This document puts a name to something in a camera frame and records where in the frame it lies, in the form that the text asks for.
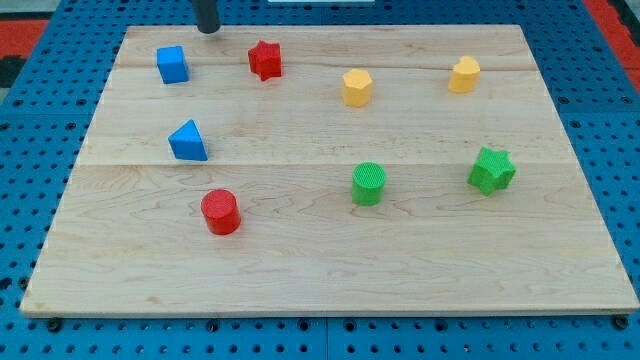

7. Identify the green star block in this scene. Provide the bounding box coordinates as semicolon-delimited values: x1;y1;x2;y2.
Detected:
467;147;517;196

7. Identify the yellow hexagon block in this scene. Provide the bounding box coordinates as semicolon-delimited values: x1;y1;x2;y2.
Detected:
342;69;373;107

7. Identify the blue cube block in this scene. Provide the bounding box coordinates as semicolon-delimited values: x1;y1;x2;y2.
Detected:
156;46;189;84

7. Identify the red star block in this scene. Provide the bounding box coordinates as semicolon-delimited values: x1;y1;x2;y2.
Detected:
247;40;282;81

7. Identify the blue triangle block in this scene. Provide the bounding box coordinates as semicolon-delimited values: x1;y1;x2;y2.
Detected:
168;119;208;161

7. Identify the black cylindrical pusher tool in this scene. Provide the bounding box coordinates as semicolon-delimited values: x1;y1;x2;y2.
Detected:
192;0;221;34

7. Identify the yellow heart block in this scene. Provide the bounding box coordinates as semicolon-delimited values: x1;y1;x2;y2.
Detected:
448;55;481;93

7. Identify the red cylinder block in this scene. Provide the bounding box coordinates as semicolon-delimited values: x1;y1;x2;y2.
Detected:
201;189;241;235

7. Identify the green cylinder block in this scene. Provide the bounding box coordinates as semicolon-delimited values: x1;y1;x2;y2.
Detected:
351;162;386;206

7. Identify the wooden board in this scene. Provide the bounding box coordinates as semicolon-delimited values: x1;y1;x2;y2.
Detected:
21;25;639;318

